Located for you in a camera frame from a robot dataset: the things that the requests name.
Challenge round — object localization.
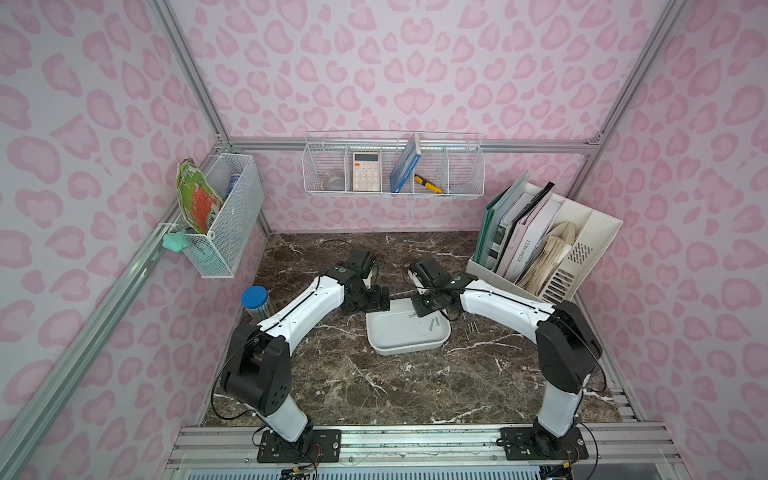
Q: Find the white plastic storage tray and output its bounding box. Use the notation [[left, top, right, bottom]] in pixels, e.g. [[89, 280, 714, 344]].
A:
[[366, 299, 451, 356]]

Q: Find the yellow utility knife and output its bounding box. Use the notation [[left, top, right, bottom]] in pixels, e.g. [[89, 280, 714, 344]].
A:
[[414, 174, 445, 195]]

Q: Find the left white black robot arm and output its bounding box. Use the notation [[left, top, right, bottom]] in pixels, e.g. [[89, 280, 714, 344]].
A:
[[218, 249, 390, 444]]

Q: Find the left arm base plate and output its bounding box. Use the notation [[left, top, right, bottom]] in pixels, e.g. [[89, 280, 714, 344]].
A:
[[251, 429, 342, 464]]

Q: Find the white wire wall basket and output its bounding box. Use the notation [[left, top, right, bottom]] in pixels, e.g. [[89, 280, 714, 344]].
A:
[[302, 130, 485, 199]]

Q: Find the green red snack bag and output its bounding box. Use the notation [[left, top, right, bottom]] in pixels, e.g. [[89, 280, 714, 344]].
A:
[[176, 158, 224, 235]]

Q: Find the white pink calculator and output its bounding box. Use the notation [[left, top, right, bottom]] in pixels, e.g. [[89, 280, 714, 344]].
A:
[[352, 151, 381, 192]]

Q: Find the mint green wall hook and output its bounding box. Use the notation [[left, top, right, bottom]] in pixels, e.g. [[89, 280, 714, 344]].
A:
[[162, 231, 190, 253]]

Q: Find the white file organizer rack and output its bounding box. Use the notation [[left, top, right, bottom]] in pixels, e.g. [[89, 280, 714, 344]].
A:
[[467, 181, 622, 303]]

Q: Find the green folder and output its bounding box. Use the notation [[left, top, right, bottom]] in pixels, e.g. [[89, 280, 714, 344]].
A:
[[473, 172, 529, 265]]

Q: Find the blue lid clear jar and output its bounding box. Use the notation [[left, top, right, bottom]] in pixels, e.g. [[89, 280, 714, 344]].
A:
[[240, 286, 275, 321]]

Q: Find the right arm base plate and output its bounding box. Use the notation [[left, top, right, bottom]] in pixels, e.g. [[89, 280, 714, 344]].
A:
[[496, 423, 589, 463]]

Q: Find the clear tape roll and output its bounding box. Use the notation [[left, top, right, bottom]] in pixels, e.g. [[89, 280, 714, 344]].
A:
[[321, 170, 346, 192]]

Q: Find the pink white book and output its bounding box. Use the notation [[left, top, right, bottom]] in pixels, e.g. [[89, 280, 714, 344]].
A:
[[495, 191, 562, 283]]

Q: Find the blue book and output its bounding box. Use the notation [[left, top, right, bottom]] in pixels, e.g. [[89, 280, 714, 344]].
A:
[[390, 133, 422, 194]]

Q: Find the beige paper bundle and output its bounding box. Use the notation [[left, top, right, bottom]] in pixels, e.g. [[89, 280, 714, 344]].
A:
[[517, 221, 577, 295]]

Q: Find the white mesh side basket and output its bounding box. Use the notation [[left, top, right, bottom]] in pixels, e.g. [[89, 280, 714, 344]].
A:
[[176, 153, 265, 279]]

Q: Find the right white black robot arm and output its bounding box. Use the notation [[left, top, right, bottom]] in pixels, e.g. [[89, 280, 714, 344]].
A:
[[407, 258, 603, 440]]

